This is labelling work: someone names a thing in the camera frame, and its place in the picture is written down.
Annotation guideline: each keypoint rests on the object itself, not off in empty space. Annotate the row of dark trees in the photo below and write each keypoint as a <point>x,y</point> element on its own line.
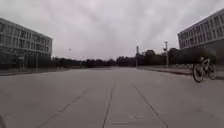
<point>110,62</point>

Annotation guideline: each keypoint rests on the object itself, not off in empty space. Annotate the tall tower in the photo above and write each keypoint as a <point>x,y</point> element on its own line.
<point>137,55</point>

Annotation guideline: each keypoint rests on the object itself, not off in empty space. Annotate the grey concrete paved road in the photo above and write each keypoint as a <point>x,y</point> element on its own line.
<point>110,100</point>

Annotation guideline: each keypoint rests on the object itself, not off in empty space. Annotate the lamp pole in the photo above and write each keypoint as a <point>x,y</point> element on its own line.
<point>166,53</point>

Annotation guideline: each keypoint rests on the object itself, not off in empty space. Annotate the raised kerb strip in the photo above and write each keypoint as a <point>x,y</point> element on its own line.
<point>170,70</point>

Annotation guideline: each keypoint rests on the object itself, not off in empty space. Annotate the bicycle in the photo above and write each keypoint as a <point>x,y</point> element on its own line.
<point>203,70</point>

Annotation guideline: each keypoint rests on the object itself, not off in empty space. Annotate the grey multi-storey building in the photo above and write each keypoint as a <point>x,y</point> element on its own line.
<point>20,43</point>

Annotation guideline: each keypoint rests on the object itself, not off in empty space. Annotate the grey building with window rows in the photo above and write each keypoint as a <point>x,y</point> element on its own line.
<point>205,36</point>

